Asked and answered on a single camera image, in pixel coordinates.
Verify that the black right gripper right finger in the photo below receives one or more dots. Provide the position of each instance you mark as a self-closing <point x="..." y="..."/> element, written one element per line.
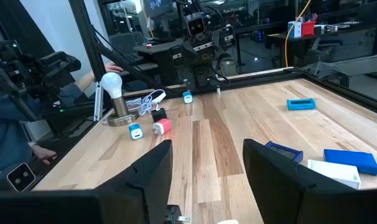
<point x="278" y="186"/>

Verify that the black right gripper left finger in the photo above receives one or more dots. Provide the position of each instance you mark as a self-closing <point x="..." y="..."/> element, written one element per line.
<point x="145" y="186"/>

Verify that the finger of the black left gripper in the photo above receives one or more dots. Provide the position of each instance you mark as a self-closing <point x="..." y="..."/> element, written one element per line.
<point x="227" y="40"/>
<point x="177" y="60"/>

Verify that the dark blue framed case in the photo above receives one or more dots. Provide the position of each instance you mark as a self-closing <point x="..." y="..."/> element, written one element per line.
<point x="285" y="151"/>

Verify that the blue white USB charger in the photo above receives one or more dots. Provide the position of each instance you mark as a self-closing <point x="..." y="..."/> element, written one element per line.
<point x="187" y="98"/>
<point x="135" y="130"/>

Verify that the pink white USB charger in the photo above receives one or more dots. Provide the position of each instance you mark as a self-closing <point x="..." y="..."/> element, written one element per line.
<point x="163" y="126"/>

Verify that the royal blue box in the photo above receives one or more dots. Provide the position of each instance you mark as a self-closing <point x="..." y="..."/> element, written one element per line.
<point x="351" y="161"/>

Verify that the light blue rectangular case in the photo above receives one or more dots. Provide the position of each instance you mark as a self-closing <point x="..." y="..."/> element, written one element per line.
<point x="301" y="104"/>

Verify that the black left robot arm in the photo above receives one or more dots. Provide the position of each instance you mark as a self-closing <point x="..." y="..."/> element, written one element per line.
<point x="202" y="76"/>

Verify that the black desk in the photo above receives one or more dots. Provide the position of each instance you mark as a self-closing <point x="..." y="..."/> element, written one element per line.
<point x="157" y="49"/>

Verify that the dark monitor screen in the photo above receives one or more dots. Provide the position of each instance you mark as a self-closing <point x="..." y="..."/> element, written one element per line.
<point x="157" y="6"/>

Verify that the person's hand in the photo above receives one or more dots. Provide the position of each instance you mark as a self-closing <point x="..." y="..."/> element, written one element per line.
<point x="114" y="67"/>
<point x="42" y="154"/>

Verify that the white bulb brass desk lamp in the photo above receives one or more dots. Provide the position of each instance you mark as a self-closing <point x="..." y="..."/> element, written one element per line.
<point x="112" y="84"/>

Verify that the white blue cardboard box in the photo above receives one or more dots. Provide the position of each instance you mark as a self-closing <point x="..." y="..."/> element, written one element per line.
<point x="295" y="29"/>

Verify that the black workbench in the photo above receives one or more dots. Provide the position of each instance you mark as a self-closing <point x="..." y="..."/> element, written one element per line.
<point x="300" y="46"/>

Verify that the red storage bin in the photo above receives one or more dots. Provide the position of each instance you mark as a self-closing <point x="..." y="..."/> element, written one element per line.
<point x="308" y="28"/>

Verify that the silver aluminium extrusion piece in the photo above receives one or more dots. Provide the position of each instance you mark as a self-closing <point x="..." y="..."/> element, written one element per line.
<point x="98" y="102"/>

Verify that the person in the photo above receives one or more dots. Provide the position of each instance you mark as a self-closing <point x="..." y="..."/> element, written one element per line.
<point x="5" y="137"/>

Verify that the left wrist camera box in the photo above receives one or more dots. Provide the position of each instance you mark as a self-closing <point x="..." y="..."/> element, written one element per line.
<point x="195" y="26"/>

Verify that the table-level camera box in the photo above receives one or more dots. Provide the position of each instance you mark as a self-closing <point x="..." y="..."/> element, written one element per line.
<point x="20" y="176"/>

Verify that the grey metal table frame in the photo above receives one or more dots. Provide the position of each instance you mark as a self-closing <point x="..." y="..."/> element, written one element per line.
<point x="356" y="65"/>

